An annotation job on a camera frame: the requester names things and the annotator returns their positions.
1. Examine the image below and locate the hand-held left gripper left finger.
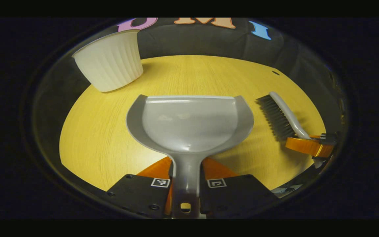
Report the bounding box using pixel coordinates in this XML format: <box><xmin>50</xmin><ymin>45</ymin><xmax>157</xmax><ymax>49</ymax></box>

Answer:
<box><xmin>106</xmin><ymin>156</ymin><xmax>173</xmax><ymax>219</ymax></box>

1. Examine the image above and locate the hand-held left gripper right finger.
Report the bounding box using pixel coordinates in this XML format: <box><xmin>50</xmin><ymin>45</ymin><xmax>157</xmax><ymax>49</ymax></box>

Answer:
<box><xmin>199</xmin><ymin>157</ymin><xmax>279</xmax><ymax>219</ymax></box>

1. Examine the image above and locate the small grey broom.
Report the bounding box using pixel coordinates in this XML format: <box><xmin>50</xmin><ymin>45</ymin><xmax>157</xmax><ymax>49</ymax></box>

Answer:
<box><xmin>256</xmin><ymin>92</ymin><xmax>312</xmax><ymax>141</ymax></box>

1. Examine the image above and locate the grey plastic dustpan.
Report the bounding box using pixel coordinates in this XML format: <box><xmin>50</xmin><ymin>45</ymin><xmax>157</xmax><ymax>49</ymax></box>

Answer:
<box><xmin>126</xmin><ymin>94</ymin><xmax>254</xmax><ymax>219</ymax></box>

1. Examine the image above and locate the white ribbed garbage bin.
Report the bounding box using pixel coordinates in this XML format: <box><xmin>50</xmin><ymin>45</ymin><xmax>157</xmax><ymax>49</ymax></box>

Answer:
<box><xmin>72</xmin><ymin>29</ymin><xmax>143</xmax><ymax>92</ymax></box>

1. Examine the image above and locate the wooden desktop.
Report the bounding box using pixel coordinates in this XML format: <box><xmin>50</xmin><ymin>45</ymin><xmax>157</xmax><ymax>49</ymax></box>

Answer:
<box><xmin>59</xmin><ymin>55</ymin><xmax>326</xmax><ymax>191</ymax></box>

